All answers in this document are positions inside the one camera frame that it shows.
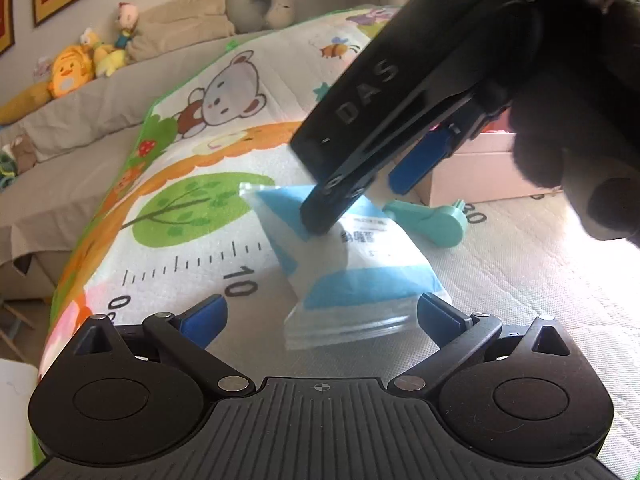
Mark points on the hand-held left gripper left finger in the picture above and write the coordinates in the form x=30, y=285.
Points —
x=202, y=322

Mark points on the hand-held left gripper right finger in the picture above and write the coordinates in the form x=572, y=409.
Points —
x=440, y=317

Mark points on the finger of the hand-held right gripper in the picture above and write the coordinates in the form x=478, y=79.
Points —
x=325, y=210
x=417, y=160

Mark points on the pink cardboard box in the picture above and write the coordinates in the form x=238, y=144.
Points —
x=480, y=170

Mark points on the blue white tissue packet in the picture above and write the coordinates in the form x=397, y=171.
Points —
x=360, y=270

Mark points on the person's right hand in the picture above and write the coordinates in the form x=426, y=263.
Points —
x=585, y=120

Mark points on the teal plastic whistle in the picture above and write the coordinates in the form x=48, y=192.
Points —
x=440, y=222

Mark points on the printed cartoon play mat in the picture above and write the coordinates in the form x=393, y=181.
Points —
x=175, y=260

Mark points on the grey neck pillow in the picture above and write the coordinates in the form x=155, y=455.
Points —
x=260, y=7

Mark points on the white plastic item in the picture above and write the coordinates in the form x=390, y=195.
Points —
x=15, y=410

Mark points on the beige covered sofa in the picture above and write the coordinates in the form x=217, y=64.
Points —
x=75, y=150

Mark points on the beige folded blanket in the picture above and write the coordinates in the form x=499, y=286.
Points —
x=185, y=25

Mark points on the brown plush toy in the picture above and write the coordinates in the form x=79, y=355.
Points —
x=22, y=155

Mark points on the green cloth item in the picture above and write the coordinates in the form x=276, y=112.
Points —
x=5, y=172

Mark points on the yellow green plush toy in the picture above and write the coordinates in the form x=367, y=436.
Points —
x=107, y=57

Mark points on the small doll plush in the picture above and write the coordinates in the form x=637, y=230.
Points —
x=125, y=25

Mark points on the long yellow plush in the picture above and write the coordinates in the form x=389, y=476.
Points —
x=25, y=105

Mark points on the yellow duck plush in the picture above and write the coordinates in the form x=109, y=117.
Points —
x=70, y=72

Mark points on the narrow framed wall picture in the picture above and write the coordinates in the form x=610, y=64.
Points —
x=5, y=5

